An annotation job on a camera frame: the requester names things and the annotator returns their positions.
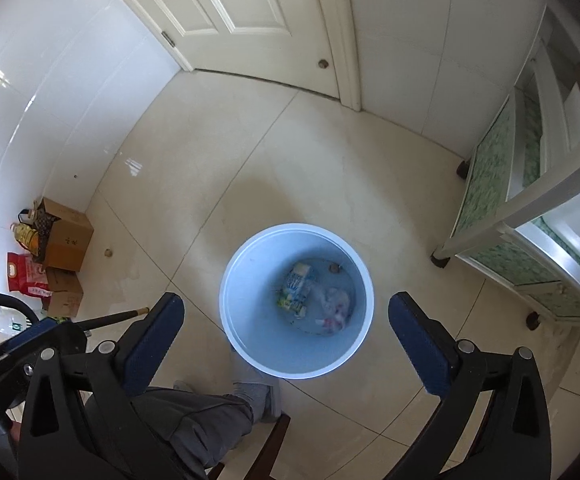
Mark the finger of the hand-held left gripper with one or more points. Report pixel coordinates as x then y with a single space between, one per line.
67 335

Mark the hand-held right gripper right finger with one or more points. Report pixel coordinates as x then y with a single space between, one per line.
420 345

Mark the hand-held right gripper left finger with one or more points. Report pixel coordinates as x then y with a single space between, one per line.
153 345

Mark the light blue plastic bin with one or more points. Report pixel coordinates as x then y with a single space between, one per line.
250 330

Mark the small cardboard box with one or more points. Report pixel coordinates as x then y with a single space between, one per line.
64 292

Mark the white plastic jug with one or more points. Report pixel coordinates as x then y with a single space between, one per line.
12 322

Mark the red printed bag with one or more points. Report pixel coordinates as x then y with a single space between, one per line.
25 275

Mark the person's leg in grey trousers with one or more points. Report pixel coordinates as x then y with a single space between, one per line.
189 425

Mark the snack bags on floor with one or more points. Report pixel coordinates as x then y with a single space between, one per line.
69 242

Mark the crumpled white plastic bag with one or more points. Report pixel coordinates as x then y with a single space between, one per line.
335 307

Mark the yellow cooking oil bottle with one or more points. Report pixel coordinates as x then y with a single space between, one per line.
25 237

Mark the small brown scrap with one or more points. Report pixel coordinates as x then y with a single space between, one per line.
335 269

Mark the grey slipper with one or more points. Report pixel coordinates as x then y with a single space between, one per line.
265 400

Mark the green white snack packet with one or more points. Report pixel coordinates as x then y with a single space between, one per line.
297 287

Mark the dark wooden stool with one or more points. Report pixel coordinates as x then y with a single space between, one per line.
270 447

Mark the white cabinet green patterned panels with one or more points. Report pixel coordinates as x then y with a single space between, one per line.
490 190

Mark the metal door hinge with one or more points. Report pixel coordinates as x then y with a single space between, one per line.
168 39

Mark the white panel door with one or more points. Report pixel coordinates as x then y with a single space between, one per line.
342 35

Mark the white panelled door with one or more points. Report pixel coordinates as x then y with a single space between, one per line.
250 10

